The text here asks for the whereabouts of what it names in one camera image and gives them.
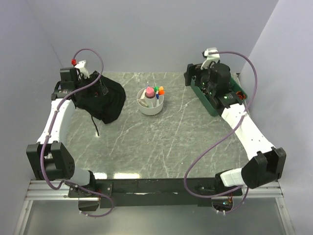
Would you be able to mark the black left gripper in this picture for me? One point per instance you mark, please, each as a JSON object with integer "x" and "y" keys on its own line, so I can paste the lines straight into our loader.
{"x": 103, "y": 88}

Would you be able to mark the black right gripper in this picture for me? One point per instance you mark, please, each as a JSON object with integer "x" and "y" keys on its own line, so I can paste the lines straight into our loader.
{"x": 194, "y": 70}

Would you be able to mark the mint green correction tape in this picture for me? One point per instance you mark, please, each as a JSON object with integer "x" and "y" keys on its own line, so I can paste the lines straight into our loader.
{"x": 143, "y": 103}

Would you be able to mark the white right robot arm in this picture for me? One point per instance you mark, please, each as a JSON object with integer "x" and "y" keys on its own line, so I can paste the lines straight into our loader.
{"x": 265, "y": 161}

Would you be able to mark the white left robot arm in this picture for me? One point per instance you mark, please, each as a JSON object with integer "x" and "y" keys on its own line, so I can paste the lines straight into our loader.
{"x": 49, "y": 158}

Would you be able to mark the black cloth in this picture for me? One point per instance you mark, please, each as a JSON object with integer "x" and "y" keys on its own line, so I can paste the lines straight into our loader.
{"x": 107, "y": 107}

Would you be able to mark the green compartment tray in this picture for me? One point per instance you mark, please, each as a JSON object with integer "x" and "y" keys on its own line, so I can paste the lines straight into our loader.
{"x": 215, "y": 106}

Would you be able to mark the white round desk organizer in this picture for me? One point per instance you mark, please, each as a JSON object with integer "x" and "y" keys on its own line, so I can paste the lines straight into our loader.
{"x": 152, "y": 109}

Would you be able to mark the orange navy rolled tie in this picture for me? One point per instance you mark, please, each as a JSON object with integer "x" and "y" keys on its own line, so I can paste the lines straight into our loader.
{"x": 241, "y": 95}

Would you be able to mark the black base bar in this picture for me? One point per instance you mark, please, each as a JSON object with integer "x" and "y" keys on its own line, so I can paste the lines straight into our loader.
{"x": 161, "y": 192}

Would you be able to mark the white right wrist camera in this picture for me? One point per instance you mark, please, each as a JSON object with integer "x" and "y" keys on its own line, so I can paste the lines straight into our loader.
{"x": 210, "y": 55}

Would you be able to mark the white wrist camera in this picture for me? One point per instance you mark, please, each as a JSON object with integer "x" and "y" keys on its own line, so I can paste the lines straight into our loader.
{"x": 210, "y": 55}
{"x": 82, "y": 67}

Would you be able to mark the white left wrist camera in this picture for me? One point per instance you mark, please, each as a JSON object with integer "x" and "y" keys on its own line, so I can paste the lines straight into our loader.
{"x": 82, "y": 67}

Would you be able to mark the aluminium frame rail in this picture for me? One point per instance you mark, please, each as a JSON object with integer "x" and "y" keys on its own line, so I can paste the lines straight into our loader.
{"x": 270, "y": 190}

